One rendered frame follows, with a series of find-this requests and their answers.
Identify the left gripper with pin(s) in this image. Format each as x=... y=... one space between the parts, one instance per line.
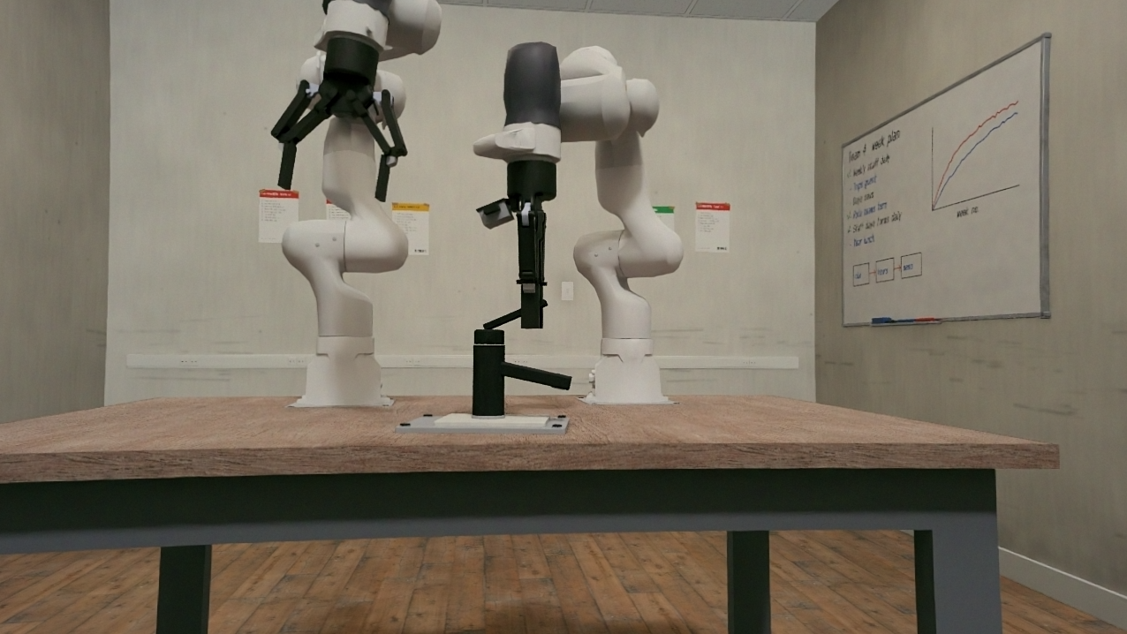
x=535 y=180

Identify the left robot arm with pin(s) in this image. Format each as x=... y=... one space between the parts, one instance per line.
x=594 y=106

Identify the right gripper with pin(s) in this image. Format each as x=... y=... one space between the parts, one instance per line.
x=347 y=87

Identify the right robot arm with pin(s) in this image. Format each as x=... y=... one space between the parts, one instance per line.
x=344 y=370

